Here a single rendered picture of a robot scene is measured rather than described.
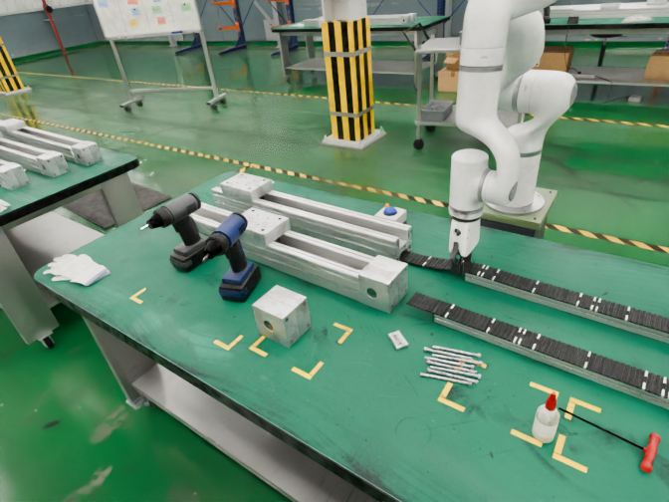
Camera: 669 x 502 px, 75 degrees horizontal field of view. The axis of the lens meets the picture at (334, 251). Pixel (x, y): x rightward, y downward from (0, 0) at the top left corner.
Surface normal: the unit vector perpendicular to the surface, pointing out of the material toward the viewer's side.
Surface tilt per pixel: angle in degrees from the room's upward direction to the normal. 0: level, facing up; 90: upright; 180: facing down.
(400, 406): 0
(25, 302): 90
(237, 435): 0
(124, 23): 90
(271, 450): 0
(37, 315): 90
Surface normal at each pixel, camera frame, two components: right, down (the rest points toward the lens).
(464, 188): -0.50, 0.52
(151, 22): -0.25, 0.55
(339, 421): -0.10, -0.83
